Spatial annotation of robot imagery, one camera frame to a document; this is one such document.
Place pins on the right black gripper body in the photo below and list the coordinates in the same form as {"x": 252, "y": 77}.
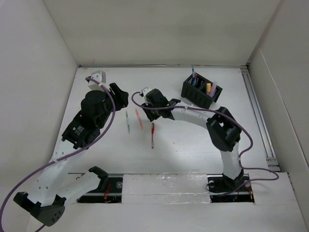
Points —
{"x": 152, "y": 112}

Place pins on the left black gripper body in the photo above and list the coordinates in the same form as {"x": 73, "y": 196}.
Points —
{"x": 118, "y": 102}

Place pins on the red clear pen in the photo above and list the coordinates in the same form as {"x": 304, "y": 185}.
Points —
{"x": 152, "y": 135}

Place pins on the pink clear pen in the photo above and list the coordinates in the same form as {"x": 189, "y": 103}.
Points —
{"x": 139, "y": 118}

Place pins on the green clear pen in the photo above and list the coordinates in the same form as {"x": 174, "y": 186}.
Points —
{"x": 127, "y": 122}

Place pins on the blue clear pen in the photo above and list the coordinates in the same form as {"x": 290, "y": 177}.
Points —
{"x": 193, "y": 75}

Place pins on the orange highlighter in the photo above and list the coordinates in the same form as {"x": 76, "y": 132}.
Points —
{"x": 208, "y": 88}

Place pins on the purple highlighter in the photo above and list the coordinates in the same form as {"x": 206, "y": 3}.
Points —
{"x": 213, "y": 89}

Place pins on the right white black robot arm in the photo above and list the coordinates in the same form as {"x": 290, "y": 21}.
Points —
{"x": 224, "y": 134}

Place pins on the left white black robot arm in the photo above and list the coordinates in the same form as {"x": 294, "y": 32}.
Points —
{"x": 47, "y": 200}

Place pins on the black pen organizer box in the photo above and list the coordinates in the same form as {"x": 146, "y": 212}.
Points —
{"x": 196, "y": 92}

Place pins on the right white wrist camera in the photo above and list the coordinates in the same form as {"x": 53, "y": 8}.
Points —
{"x": 145, "y": 91}

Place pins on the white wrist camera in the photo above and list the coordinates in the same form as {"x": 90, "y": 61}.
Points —
{"x": 145, "y": 91}
{"x": 96, "y": 80}

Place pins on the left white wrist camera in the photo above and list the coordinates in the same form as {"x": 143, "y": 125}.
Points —
{"x": 96, "y": 80}

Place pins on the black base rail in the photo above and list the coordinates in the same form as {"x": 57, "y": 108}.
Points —
{"x": 166, "y": 189}

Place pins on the aluminium side rail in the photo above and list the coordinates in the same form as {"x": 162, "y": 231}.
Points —
{"x": 263, "y": 132}

